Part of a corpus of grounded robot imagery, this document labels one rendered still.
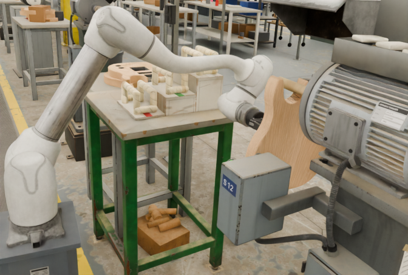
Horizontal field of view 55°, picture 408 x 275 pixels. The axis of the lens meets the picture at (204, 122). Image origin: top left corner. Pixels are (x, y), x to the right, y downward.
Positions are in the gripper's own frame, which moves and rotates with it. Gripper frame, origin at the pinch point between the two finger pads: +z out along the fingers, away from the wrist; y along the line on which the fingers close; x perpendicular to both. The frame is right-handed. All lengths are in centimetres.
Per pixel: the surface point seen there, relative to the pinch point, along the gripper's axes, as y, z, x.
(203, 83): -2, -64, 2
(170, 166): -20, -108, -64
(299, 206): 23.2, 31.5, -6.6
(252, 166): 34.6, 23.1, 1.7
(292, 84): 9.7, 4.8, 19.7
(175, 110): 10, -64, -12
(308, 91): 20.8, 21.8, 21.7
